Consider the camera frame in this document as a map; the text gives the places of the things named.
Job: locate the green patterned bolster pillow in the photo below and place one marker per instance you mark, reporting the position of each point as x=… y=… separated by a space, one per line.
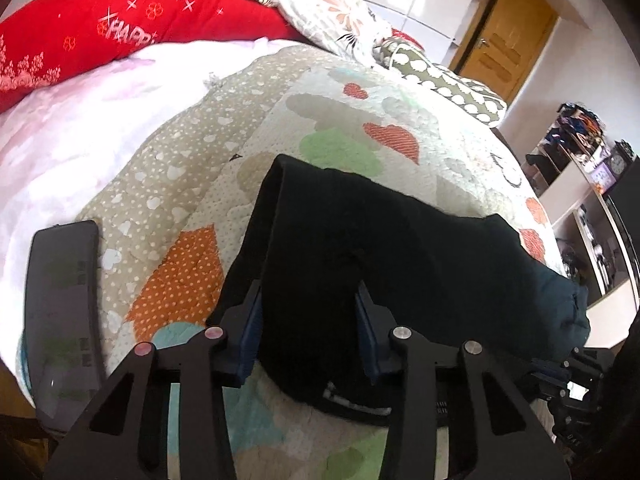
x=450 y=85

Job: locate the shoe rack with clothes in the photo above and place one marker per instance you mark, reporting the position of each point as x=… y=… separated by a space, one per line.
x=570 y=135

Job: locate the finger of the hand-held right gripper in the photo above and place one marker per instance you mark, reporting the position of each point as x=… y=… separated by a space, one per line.
x=547 y=372

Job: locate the cream television cabinet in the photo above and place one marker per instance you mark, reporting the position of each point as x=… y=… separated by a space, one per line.
x=565 y=195

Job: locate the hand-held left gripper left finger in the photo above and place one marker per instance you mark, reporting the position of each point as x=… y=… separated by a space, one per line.
x=250 y=340

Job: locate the black pants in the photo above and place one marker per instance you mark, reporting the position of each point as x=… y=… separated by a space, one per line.
x=400 y=260

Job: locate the heart-patterned quilt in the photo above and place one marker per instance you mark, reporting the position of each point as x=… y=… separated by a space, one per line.
x=350 y=125

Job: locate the black television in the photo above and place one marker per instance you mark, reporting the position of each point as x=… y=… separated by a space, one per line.
x=625 y=240

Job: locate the wooden door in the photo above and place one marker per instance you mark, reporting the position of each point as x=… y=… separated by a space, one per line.
x=505 y=45

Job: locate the ornate black clock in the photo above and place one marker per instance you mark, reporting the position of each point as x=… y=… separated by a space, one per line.
x=619 y=160

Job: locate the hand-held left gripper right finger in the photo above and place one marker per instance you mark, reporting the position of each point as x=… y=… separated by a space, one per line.
x=370 y=345

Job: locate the long red pillow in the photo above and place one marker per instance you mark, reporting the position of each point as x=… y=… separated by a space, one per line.
x=75 y=25

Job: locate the white floral pillow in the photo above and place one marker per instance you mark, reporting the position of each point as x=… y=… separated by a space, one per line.
x=325 y=10

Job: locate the pale pink bed sheet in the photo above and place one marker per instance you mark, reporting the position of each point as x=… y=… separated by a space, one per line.
x=75 y=150

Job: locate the small purple clock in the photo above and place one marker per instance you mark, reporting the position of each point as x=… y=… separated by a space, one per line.
x=603 y=180

